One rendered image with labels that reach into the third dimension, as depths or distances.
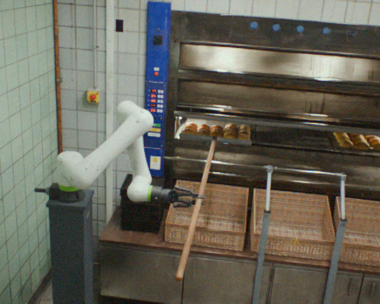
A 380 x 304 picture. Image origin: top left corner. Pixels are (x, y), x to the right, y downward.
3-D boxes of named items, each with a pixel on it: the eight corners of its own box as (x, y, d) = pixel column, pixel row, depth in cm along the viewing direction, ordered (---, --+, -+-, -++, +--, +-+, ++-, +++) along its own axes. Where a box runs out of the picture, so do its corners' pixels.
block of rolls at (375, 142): (327, 124, 424) (328, 118, 422) (383, 129, 420) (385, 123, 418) (339, 148, 367) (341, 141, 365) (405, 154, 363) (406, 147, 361)
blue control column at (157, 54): (173, 178, 585) (183, -10, 509) (186, 179, 584) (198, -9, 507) (139, 269, 405) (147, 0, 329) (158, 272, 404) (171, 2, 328)
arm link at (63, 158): (64, 195, 247) (63, 160, 240) (54, 183, 259) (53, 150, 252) (88, 190, 254) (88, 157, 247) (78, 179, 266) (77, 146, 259)
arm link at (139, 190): (125, 204, 269) (124, 188, 263) (130, 192, 280) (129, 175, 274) (149, 207, 268) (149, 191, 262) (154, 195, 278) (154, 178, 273)
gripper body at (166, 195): (163, 185, 271) (180, 187, 270) (163, 199, 274) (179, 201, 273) (161, 190, 264) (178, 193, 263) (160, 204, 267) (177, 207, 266)
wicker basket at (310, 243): (248, 219, 378) (253, 187, 369) (322, 227, 375) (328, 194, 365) (250, 253, 333) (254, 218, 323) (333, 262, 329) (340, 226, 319)
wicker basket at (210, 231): (174, 210, 384) (176, 178, 374) (245, 219, 378) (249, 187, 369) (163, 242, 339) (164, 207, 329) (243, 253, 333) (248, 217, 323)
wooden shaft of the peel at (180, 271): (181, 283, 198) (182, 277, 197) (174, 282, 199) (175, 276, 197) (216, 143, 357) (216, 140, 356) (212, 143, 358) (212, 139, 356)
